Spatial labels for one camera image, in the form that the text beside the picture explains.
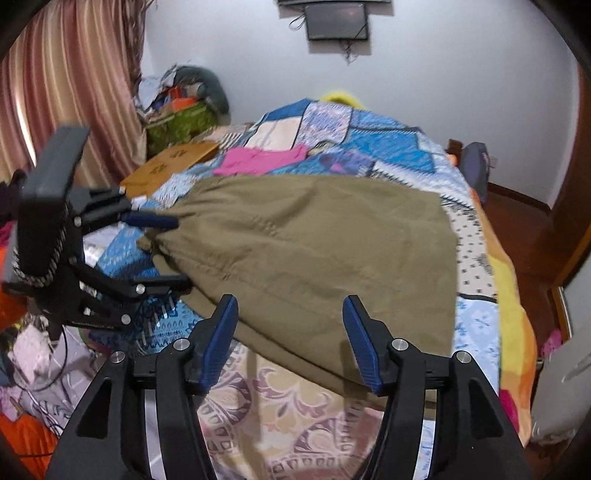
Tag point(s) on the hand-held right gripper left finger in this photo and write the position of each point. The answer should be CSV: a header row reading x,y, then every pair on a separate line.
x,y
217,341

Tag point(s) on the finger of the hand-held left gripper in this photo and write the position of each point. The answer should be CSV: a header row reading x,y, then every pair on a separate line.
x,y
161,284
154,221

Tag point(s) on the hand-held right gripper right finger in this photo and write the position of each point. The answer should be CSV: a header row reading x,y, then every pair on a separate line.
x,y
364,344

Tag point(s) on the olive green pants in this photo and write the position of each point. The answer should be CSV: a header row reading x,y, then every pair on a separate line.
x,y
318,258

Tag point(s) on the brown cardboard box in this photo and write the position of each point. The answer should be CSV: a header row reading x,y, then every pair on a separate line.
x,y
168,168

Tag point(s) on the green patterned bag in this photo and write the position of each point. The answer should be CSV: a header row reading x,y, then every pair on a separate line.
x,y
182,122

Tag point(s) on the striped pink curtain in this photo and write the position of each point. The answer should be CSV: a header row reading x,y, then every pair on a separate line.
x,y
74,87

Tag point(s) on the pink garment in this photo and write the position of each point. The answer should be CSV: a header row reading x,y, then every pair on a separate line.
x,y
261,160

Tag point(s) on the pile of clutter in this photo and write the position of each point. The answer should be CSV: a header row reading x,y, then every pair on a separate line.
x,y
161,92

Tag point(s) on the grey neck pillow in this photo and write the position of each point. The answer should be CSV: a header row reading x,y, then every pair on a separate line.
x,y
210,87

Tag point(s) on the pile of clothes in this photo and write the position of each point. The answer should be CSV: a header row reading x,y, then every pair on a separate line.
x,y
27,364

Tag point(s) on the patchwork patterned bedspread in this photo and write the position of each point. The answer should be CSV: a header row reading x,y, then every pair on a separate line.
x,y
351,152

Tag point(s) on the dark backpack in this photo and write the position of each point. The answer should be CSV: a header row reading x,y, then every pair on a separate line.
x,y
476,170

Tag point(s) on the wall-mounted television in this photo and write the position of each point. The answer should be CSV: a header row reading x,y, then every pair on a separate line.
x,y
336,19

